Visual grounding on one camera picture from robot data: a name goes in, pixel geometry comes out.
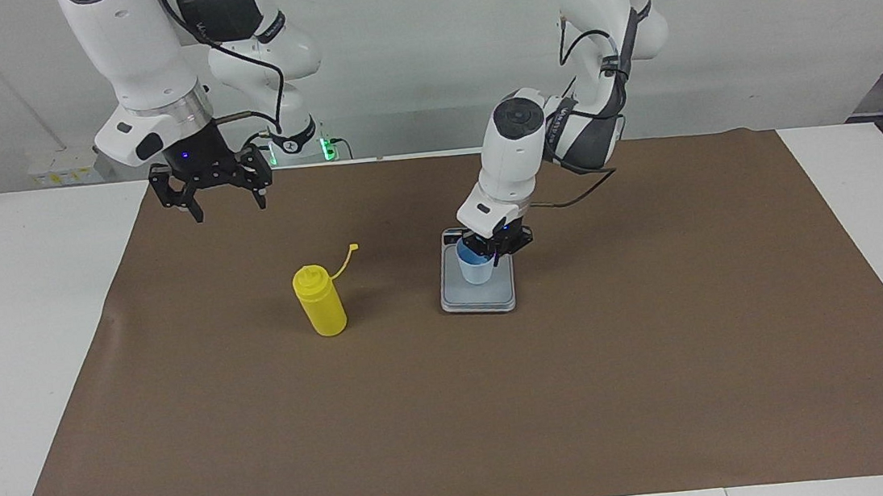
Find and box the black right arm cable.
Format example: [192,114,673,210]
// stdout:
[158,0,294,145]

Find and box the yellow squeeze seasoning bottle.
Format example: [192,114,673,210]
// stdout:
[289,243,368,340]

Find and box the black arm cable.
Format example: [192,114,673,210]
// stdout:
[158,0,294,145]
[513,6,664,213]

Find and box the silver digital kitchen scale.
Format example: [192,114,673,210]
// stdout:
[433,223,519,319]

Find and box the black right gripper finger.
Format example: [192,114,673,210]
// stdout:
[148,160,206,228]
[234,144,278,213]

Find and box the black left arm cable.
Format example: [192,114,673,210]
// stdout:
[513,6,664,213]

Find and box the brown table mat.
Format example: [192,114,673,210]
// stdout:
[0,110,883,496]

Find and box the white wall outlet box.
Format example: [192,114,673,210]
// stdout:
[25,143,106,190]

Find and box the light blue plastic cup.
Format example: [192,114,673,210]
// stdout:
[454,235,498,287]

